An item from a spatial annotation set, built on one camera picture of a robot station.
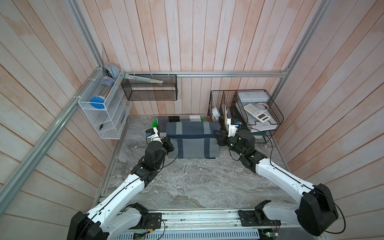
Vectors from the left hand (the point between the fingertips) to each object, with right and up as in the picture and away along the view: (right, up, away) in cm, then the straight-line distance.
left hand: (170, 138), depth 78 cm
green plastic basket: (-14, +8, +24) cm, 29 cm away
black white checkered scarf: (-9, +10, +22) cm, 26 cm away
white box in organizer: (+53, +27, +24) cm, 64 cm away
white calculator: (+53, +15, +15) cm, 57 cm away
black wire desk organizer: (+40, +25, +36) cm, 60 cm away
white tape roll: (+30, +16, +31) cm, 46 cm away
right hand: (+23, +4, +1) cm, 23 cm away
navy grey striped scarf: (+12, -1, 0) cm, 12 cm away
